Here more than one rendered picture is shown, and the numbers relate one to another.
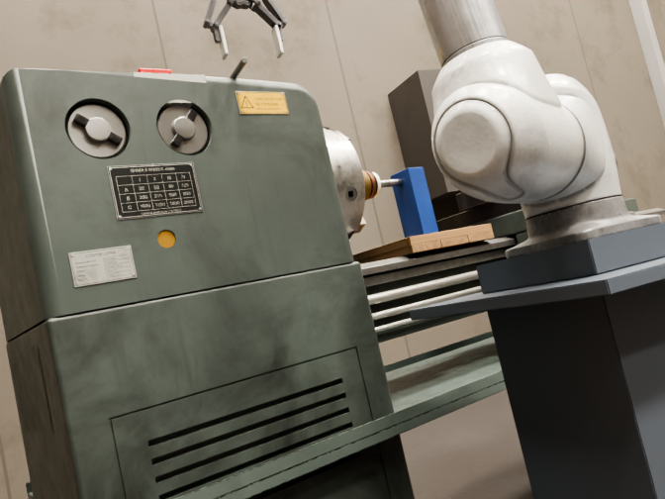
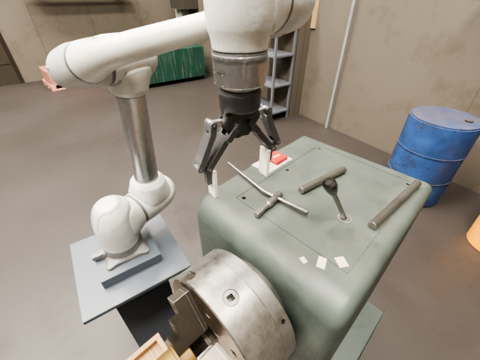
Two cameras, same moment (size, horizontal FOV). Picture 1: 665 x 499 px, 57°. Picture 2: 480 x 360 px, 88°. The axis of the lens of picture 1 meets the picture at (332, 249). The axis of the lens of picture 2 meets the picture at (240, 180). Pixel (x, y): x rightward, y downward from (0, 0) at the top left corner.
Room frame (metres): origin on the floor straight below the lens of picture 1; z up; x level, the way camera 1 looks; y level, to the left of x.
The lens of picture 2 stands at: (1.80, 0.01, 1.73)
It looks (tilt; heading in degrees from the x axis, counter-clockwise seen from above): 37 degrees down; 172
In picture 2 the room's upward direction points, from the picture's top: straight up
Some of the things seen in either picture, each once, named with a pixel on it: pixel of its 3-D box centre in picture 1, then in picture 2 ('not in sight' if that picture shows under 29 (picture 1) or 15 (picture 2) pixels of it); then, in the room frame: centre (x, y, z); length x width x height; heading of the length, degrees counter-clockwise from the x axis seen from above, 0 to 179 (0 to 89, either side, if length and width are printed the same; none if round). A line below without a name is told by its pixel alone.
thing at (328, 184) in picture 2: not in sight; (330, 187); (1.39, 0.28, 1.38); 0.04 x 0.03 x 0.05; 126
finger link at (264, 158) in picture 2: (222, 43); (264, 161); (1.33, 0.14, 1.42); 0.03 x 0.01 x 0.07; 26
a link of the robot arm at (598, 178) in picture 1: (553, 145); (116, 220); (1.00, -0.40, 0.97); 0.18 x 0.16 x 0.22; 140
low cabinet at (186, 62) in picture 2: not in sight; (157, 60); (-5.39, -1.08, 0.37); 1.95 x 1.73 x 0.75; 26
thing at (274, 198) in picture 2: not in sight; (268, 203); (1.31, 0.17, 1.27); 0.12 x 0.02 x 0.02; 131
